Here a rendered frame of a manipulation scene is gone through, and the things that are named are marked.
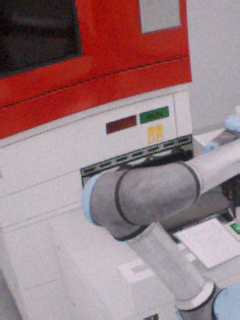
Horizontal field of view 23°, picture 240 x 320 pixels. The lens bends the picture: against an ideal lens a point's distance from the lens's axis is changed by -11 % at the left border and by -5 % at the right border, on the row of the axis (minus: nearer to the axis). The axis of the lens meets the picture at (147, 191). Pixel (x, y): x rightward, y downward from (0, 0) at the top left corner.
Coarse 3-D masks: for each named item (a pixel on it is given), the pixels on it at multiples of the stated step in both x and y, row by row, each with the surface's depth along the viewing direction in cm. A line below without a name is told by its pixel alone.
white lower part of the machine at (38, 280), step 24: (0, 240) 237; (24, 240) 222; (48, 240) 228; (0, 264) 297; (24, 264) 227; (48, 264) 233; (24, 288) 233; (48, 288) 239; (24, 312) 252; (48, 312) 245; (72, 312) 251
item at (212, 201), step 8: (208, 192) 215; (216, 192) 214; (200, 200) 211; (208, 200) 211; (216, 200) 210; (224, 200) 210; (192, 208) 208; (200, 208) 207; (208, 208) 207; (216, 208) 206; (224, 208) 206; (176, 216) 205; (184, 216) 205; (192, 216) 204; (200, 216) 204; (160, 224) 202; (168, 224) 202; (176, 224) 201; (184, 224) 201
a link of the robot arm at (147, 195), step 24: (144, 168) 129; (168, 168) 128; (192, 168) 130; (216, 168) 136; (120, 192) 128; (144, 192) 125; (168, 192) 126; (192, 192) 129; (144, 216) 127; (168, 216) 130
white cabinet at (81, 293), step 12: (60, 240) 214; (60, 252) 221; (60, 264) 233; (72, 264) 208; (72, 276) 216; (84, 276) 196; (72, 288) 226; (84, 288) 203; (72, 300) 238; (84, 300) 212; (96, 300) 192; (84, 312) 222; (96, 312) 200; (108, 312) 182; (156, 312) 181; (168, 312) 183
